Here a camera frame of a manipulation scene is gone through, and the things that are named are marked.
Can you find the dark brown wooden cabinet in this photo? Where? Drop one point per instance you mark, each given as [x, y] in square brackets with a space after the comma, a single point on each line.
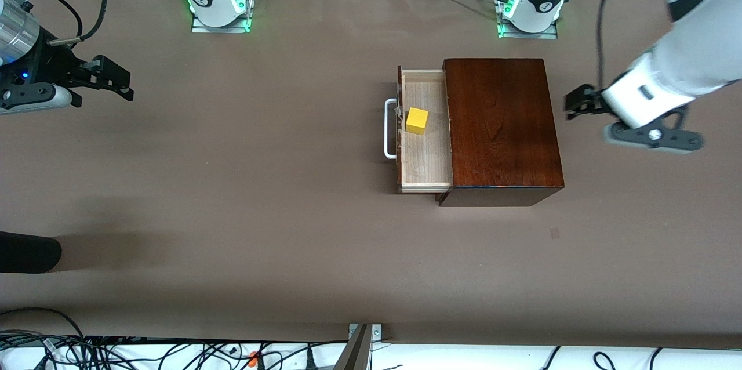
[504, 126]

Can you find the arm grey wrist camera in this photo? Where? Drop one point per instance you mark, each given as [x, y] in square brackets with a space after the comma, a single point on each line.
[655, 138]
[35, 98]

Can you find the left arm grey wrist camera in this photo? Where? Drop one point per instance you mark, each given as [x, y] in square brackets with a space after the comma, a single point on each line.
[655, 138]

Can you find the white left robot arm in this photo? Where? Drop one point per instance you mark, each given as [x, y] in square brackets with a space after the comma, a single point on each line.
[695, 62]

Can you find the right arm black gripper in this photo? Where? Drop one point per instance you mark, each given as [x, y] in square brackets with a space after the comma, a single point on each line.
[53, 65]

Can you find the dark angled bar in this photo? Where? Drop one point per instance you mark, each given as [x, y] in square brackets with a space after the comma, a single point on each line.
[355, 355]

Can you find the metal mounting bracket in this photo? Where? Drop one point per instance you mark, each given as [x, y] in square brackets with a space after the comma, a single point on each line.
[377, 332]

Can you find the black rounded object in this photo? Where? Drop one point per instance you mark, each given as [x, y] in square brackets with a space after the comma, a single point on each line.
[29, 252]

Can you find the yellow cube block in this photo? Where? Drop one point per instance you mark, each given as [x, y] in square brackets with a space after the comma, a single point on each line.
[417, 120]

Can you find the right arm aluminium base plate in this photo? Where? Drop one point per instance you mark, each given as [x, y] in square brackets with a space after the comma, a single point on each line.
[220, 29]

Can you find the black power plug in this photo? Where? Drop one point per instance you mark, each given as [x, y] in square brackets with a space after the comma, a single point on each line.
[310, 361]

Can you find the left arm aluminium base plate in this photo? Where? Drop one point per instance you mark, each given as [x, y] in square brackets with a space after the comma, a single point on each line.
[527, 36]

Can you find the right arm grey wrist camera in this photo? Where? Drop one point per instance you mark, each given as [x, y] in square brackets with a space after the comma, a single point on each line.
[35, 98]

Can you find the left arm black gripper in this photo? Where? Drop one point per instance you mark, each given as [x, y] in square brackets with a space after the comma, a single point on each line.
[591, 101]

